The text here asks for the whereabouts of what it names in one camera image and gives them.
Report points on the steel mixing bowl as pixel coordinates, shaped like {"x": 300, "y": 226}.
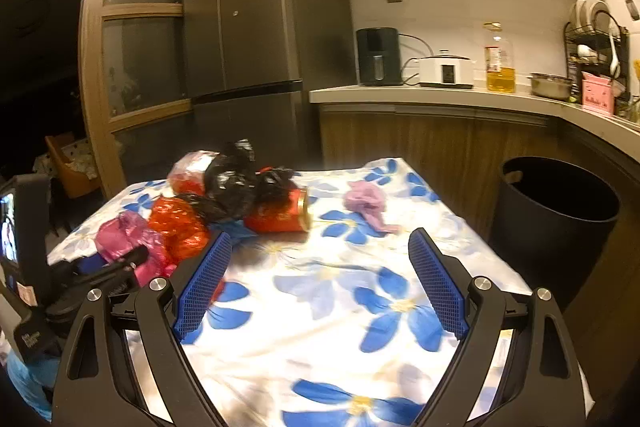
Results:
{"x": 550, "y": 87}

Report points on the red crinkled plastic bag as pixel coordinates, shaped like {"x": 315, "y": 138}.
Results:
{"x": 175, "y": 227}

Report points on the wooden glass-panel door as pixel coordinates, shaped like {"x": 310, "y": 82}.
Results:
{"x": 92, "y": 57}

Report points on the white plate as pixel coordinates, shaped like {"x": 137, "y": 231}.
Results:
{"x": 602, "y": 9}
{"x": 589, "y": 9}
{"x": 576, "y": 13}

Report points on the pink utensil box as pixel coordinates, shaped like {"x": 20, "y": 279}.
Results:
{"x": 597, "y": 97}

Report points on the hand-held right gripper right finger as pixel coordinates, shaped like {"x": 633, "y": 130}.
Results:
{"x": 440, "y": 287}

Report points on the black plastic bag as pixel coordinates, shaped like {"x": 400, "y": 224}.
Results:
{"x": 230, "y": 187}

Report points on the orange chair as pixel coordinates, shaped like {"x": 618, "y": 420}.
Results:
{"x": 75, "y": 177}

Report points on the white electric cooker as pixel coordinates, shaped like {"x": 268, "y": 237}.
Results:
{"x": 445, "y": 69}

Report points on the black trash bin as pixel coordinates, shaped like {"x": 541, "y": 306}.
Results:
{"x": 550, "y": 227}

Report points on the blue floral table cloth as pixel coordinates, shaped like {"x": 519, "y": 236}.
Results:
{"x": 320, "y": 317}

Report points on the grey refrigerator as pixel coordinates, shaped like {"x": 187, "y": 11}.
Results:
{"x": 260, "y": 32}

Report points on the cooking oil bottle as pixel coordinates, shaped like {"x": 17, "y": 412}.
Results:
{"x": 499, "y": 72}

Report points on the pink plastic bag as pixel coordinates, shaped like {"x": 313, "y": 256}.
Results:
{"x": 122, "y": 232}

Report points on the black air fryer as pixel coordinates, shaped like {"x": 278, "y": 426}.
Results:
{"x": 377, "y": 57}

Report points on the white bowl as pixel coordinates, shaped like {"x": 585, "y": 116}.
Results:
{"x": 587, "y": 52}

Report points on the black dish rack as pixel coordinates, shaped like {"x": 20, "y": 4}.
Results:
{"x": 572, "y": 42}

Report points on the clear red plastic bag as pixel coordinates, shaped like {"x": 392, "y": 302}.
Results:
{"x": 192, "y": 169}

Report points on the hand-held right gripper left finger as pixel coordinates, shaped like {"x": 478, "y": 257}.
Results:
{"x": 205, "y": 282}

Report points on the red paper cup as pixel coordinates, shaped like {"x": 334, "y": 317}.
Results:
{"x": 275, "y": 218}

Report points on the purple rubber glove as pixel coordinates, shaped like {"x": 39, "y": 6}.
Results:
{"x": 365, "y": 199}

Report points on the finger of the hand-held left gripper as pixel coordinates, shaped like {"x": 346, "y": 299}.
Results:
{"x": 120, "y": 264}

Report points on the wooden lower cabinet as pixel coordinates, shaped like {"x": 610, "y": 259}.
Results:
{"x": 400, "y": 142}

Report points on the white ladle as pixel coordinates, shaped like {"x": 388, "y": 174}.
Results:
{"x": 615, "y": 62}

